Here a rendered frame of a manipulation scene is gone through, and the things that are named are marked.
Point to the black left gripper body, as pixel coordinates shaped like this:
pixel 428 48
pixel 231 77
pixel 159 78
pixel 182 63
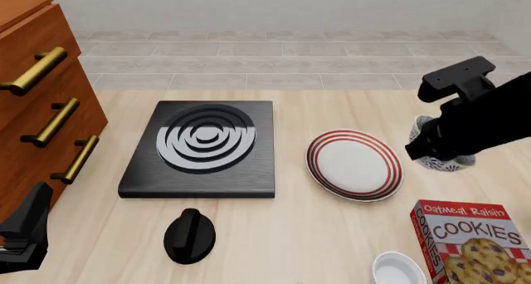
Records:
pixel 20 253

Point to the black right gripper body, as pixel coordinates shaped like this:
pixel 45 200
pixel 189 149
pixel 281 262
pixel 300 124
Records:
pixel 431 151

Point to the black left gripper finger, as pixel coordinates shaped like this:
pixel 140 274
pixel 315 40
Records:
pixel 35 209

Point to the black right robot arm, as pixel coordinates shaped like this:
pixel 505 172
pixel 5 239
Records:
pixel 493 119

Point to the black white patterned bowl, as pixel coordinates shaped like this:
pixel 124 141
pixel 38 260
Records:
pixel 440 167

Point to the white plate with red rings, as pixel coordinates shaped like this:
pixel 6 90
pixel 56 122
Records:
pixel 352 167

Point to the flat black plate on stalk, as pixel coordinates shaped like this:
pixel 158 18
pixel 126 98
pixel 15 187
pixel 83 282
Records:
pixel 452 73

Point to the oatmeal raisin cookies box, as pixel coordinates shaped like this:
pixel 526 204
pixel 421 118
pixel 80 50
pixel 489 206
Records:
pixel 477 234

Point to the flat black stove plate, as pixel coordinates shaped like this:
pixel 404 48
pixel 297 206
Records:
pixel 249 147

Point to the low wooden drawer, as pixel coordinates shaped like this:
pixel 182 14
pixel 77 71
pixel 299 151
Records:
pixel 29 172

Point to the medium wooden drawer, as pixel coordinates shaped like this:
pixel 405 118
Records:
pixel 79 94

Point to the small white ramekin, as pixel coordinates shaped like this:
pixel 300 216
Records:
pixel 396 270

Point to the round black stove knob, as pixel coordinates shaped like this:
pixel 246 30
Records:
pixel 188 237

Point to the large wooden drawer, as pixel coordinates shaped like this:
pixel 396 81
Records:
pixel 25 44

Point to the wooden cabinet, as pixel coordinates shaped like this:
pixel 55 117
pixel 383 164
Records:
pixel 16 13

